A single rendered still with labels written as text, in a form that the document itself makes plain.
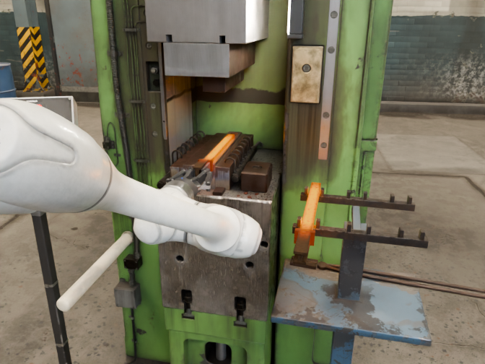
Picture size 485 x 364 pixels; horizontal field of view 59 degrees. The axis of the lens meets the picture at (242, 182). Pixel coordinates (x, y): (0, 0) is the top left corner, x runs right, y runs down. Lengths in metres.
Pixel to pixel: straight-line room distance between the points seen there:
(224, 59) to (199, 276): 0.71
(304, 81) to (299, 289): 0.63
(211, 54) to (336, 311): 0.80
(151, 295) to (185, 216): 1.11
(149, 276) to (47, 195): 1.37
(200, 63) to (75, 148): 0.86
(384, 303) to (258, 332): 0.50
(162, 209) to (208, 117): 1.12
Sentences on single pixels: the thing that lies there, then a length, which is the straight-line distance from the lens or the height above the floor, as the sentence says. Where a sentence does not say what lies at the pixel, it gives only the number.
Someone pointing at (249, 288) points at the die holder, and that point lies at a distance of 1.47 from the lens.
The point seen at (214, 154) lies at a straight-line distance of 1.44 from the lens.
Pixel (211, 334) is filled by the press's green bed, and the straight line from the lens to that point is 1.63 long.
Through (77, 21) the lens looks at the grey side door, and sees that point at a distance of 8.08.
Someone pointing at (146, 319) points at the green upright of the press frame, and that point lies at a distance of 1.97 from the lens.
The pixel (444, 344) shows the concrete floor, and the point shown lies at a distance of 2.37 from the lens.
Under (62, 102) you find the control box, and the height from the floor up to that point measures 1.18.
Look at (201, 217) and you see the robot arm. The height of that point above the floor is 1.08.
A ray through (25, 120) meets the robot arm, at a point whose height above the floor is 1.34.
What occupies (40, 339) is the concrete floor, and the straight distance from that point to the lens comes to 2.37.
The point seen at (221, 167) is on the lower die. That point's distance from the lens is 1.37.
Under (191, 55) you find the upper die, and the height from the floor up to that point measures 1.33.
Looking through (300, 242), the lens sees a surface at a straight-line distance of 0.95.
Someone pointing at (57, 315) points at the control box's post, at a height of 0.39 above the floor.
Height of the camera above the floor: 1.44
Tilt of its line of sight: 21 degrees down
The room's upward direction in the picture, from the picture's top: 1 degrees clockwise
